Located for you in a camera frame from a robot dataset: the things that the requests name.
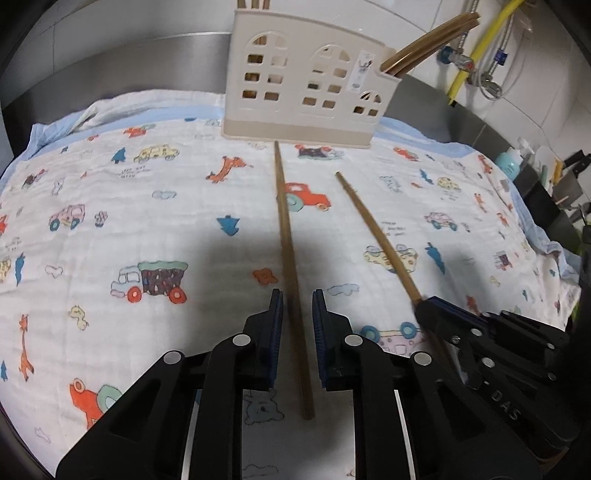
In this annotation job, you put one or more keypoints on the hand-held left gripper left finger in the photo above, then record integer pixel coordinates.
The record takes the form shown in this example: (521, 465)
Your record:
(276, 332)

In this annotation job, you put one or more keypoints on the white printed cloth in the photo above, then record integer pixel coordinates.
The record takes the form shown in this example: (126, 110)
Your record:
(138, 221)

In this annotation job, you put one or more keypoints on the metal angle valve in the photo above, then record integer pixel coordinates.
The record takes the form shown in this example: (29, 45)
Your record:
(489, 85)

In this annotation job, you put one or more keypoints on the teal bottle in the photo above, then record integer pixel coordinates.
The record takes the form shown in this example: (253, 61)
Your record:
(508, 164)

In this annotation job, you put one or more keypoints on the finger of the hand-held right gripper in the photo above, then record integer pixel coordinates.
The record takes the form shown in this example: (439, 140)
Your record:
(438, 327)
(455, 309)

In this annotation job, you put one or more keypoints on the beige plastic utensil holder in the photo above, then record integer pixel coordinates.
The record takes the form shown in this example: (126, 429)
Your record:
(298, 78)

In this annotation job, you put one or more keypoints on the wooden chopstick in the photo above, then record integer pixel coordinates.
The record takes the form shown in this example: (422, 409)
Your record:
(434, 46)
(288, 240)
(374, 230)
(438, 52)
(425, 40)

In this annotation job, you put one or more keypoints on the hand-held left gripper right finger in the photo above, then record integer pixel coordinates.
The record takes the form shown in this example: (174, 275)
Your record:
(319, 332)

